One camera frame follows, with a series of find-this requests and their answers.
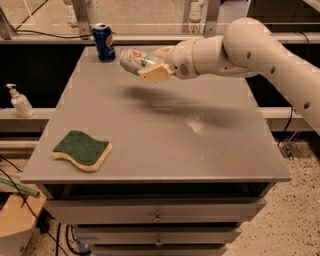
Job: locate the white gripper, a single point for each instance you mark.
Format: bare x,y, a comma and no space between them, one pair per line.
180,59

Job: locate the silver 7up can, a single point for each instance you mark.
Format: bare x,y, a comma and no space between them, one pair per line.
133,60

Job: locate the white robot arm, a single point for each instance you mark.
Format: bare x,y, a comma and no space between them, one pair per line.
246,46

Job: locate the blue pepsi can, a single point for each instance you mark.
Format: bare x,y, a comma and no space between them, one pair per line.
102,34

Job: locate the green yellow sponge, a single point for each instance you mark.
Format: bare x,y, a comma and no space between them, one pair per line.
82,150

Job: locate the grey drawer cabinet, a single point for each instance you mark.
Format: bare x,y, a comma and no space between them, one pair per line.
183,139

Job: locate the white pump soap bottle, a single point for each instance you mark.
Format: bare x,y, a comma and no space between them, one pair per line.
20,102

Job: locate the top grey drawer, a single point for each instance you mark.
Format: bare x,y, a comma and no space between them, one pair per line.
154,211

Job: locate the grey drawer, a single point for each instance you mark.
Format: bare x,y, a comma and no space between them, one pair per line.
165,250
157,235
154,211

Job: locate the middle grey drawer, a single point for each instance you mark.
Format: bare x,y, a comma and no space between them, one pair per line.
157,235

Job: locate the bottom grey drawer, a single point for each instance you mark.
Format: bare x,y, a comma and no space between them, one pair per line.
165,250

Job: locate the green rod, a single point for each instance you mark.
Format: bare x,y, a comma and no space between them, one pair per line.
20,188

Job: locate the wooden box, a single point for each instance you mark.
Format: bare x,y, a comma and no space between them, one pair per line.
17,223

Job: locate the right metal post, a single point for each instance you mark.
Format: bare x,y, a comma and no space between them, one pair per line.
212,13

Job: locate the metal post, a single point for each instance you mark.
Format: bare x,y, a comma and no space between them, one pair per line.
212,13
80,10

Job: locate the left metal post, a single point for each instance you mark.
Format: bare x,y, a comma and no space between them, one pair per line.
80,10

